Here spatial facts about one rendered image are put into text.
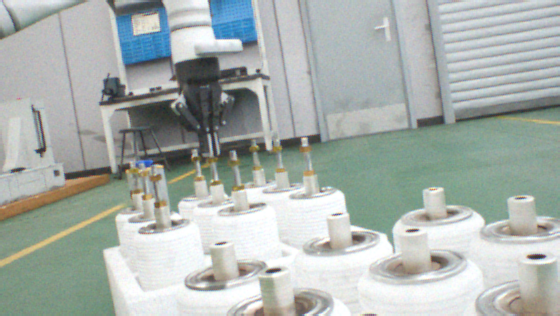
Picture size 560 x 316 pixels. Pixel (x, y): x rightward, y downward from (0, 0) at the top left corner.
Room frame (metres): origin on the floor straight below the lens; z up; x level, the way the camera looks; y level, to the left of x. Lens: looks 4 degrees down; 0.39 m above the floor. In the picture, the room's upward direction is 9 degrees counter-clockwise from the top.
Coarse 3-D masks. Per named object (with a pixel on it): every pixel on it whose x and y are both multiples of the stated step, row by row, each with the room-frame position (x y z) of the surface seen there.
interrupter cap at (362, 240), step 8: (352, 232) 0.55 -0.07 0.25; (360, 232) 0.54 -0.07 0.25; (368, 232) 0.54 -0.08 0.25; (312, 240) 0.54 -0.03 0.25; (320, 240) 0.54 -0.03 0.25; (328, 240) 0.54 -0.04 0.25; (352, 240) 0.53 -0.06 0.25; (360, 240) 0.52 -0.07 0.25; (368, 240) 0.51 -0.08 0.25; (376, 240) 0.50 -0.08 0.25; (304, 248) 0.51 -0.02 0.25; (312, 248) 0.52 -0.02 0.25; (320, 248) 0.51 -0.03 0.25; (328, 248) 0.52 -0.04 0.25; (336, 248) 0.51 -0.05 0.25; (344, 248) 0.49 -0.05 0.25; (352, 248) 0.49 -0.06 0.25; (360, 248) 0.49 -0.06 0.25; (368, 248) 0.49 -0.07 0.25
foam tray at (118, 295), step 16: (288, 240) 0.89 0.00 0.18; (112, 256) 0.96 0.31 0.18; (208, 256) 0.85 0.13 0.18; (288, 256) 0.77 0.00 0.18; (112, 272) 0.85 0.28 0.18; (128, 272) 0.82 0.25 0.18; (112, 288) 0.95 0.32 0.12; (128, 288) 0.73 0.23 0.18; (176, 288) 0.70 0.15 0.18; (128, 304) 0.67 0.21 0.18; (144, 304) 0.68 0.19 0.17; (160, 304) 0.68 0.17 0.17
